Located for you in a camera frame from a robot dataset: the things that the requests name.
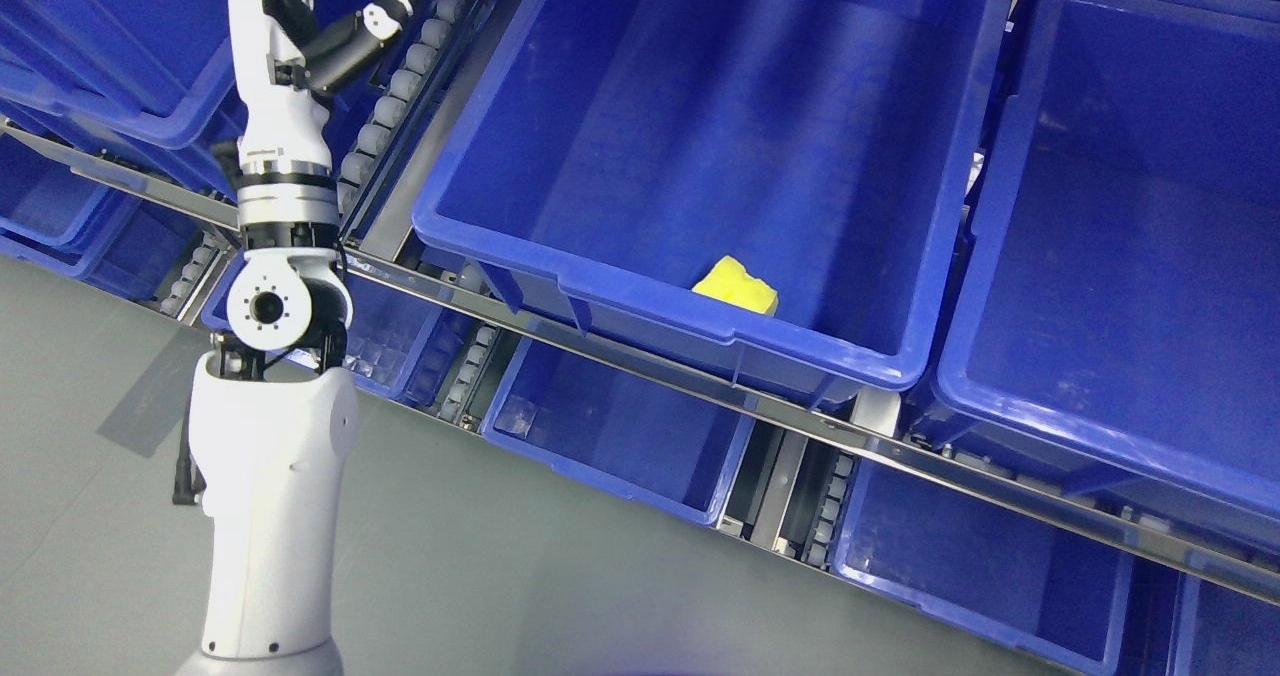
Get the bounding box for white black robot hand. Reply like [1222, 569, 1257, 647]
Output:
[228, 0, 421, 174]

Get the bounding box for yellow foam block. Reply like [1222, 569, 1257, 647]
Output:
[692, 255, 780, 318]

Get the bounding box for large blue bin middle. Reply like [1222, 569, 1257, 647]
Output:
[411, 0, 1012, 408]

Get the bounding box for large blue bin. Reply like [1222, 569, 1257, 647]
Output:
[911, 0, 1279, 552]
[411, 0, 1012, 408]

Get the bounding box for blue bin lower middle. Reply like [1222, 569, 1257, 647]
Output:
[480, 338, 755, 527]

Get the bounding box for blue bin upper left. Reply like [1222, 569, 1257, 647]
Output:
[0, 0, 442, 197]

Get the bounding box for blue bins far left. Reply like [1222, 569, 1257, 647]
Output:
[1, 134, 200, 301]

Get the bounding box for large blue bin right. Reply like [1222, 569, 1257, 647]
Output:
[911, 0, 1279, 552]

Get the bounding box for blue bin lower right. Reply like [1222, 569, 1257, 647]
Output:
[829, 461, 1146, 675]

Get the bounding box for metal shelf rail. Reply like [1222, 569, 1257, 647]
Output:
[0, 122, 1280, 607]

